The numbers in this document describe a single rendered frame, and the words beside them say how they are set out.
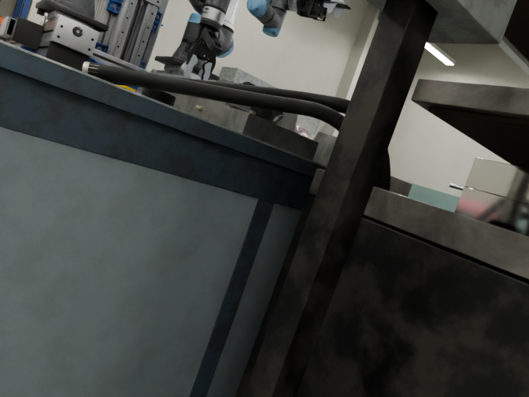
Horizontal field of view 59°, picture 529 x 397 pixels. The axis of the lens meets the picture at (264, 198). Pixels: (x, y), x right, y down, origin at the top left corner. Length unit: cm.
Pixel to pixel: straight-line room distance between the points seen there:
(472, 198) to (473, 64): 852
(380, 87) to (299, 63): 802
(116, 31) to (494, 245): 169
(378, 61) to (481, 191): 67
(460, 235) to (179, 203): 55
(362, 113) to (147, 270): 55
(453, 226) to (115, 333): 70
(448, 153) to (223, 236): 843
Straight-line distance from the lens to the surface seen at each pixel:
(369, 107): 75
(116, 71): 98
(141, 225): 97
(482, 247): 82
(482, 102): 100
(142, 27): 214
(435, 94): 106
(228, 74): 750
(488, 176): 136
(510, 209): 132
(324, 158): 153
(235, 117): 121
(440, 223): 85
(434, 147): 955
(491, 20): 87
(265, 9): 201
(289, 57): 861
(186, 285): 108
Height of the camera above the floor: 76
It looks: 4 degrees down
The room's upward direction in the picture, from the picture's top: 19 degrees clockwise
